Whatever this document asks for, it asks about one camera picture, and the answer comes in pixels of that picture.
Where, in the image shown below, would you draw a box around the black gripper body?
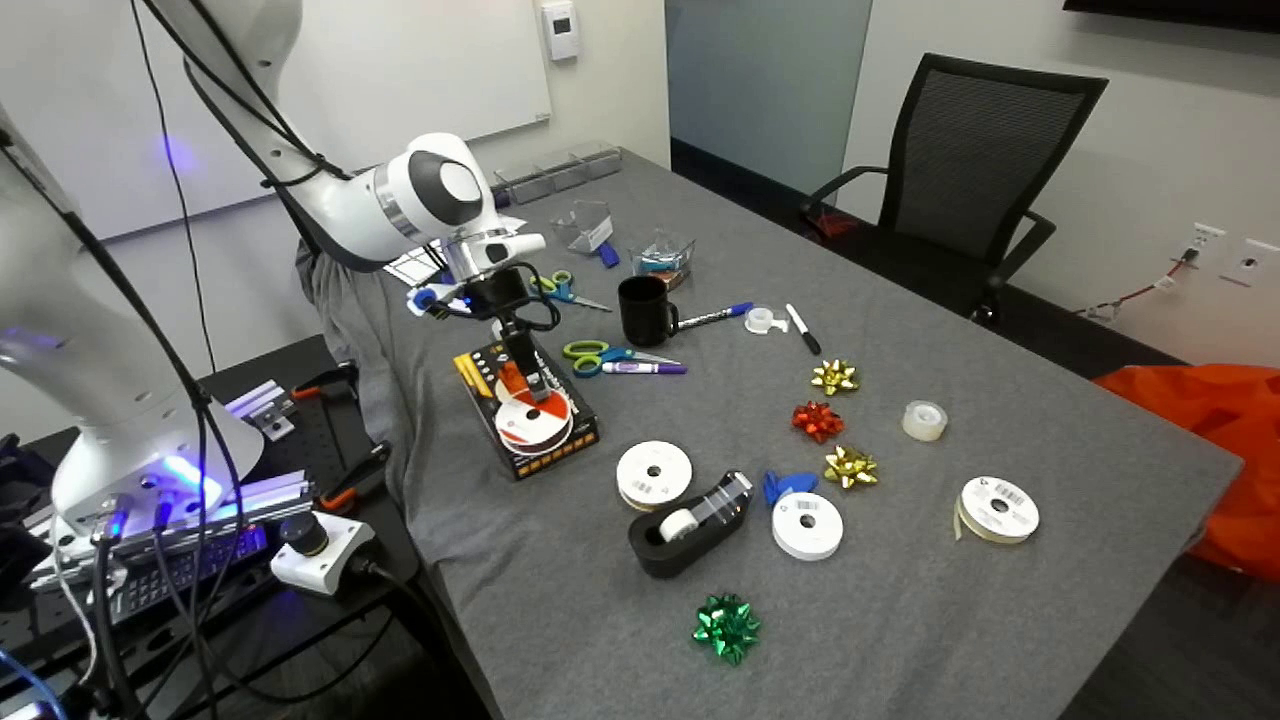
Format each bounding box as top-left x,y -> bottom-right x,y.
461,259 -> 560,332

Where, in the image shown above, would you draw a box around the red white ribbon spool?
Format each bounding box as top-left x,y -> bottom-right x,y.
491,375 -> 578,459

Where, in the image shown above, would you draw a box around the clear container with teal ribbon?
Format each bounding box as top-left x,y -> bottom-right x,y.
632,236 -> 701,293

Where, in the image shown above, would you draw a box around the green blue scissors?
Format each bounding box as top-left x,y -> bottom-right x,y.
555,337 -> 632,384
535,267 -> 614,321

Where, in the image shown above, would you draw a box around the black orange product box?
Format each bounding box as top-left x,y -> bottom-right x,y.
451,337 -> 605,486

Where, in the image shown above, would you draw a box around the purple marker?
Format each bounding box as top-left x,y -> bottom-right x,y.
597,348 -> 690,381

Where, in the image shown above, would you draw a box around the black cup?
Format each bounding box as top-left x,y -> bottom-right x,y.
614,274 -> 683,352

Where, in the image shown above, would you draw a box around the blue marker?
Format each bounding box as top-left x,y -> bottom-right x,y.
676,300 -> 754,332

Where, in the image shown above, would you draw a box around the small white tape roll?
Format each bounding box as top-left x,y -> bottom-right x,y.
740,304 -> 791,341

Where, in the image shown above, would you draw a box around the black tape dispenser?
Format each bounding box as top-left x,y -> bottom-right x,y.
622,468 -> 754,581

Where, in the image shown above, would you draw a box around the black white marker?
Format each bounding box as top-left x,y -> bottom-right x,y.
781,300 -> 828,359

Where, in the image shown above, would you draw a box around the white emergency stop box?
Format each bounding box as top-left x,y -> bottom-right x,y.
266,507 -> 378,601

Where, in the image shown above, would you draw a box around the blue gift bow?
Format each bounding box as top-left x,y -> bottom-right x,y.
759,466 -> 818,513

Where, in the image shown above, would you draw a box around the red gift bow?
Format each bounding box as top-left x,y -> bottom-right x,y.
791,402 -> 849,447

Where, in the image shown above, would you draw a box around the gold gift bow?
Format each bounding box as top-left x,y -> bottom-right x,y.
818,443 -> 880,496
808,355 -> 864,402

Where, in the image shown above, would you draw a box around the green gift bow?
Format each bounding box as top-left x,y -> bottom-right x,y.
689,594 -> 768,667

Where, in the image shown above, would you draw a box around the black robot stand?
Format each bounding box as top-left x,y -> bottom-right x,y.
0,332 -> 457,720

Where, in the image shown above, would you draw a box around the clear tape roll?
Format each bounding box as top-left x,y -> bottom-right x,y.
901,397 -> 953,447

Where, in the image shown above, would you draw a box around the grey tablecloth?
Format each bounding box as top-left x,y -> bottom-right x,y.
295,143 -> 1243,720

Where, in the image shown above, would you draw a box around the black mesh office chair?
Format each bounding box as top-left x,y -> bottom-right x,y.
794,52 -> 1111,323

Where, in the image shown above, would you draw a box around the orange bag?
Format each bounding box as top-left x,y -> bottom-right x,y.
1094,359 -> 1280,594

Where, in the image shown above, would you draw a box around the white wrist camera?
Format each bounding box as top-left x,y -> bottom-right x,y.
384,244 -> 464,323

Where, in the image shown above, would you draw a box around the orange handled pliers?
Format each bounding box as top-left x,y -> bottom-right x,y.
315,443 -> 395,520
285,364 -> 358,409

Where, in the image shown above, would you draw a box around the white wall thermostat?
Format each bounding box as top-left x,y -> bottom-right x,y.
535,0 -> 585,64

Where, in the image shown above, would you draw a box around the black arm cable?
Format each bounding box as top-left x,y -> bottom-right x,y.
137,0 -> 355,191

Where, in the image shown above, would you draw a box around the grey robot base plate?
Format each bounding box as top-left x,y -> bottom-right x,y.
22,466 -> 315,597

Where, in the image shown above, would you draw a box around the white wall outlet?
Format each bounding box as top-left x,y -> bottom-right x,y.
1178,221 -> 1280,293

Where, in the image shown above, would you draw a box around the black wall television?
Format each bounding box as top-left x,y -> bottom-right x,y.
1060,0 -> 1280,36

